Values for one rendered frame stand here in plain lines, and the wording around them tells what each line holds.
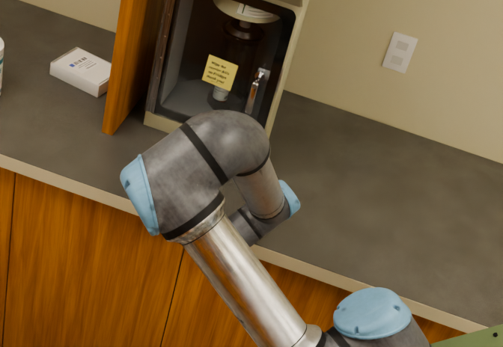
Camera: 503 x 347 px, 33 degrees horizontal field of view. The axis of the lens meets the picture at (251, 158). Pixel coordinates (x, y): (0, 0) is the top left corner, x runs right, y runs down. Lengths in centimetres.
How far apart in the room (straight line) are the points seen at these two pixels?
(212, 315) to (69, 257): 40
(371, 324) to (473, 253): 85
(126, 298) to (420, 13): 110
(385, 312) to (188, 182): 39
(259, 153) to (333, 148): 101
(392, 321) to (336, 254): 64
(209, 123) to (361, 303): 40
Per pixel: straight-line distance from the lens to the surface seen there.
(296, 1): 194
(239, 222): 169
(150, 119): 226
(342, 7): 245
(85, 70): 239
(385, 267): 206
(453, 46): 246
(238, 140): 133
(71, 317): 242
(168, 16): 209
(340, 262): 203
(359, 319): 143
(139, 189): 131
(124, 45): 207
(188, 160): 131
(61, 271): 232
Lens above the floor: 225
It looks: 36 degrees down
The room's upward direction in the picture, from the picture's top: 16 degrees clockwise
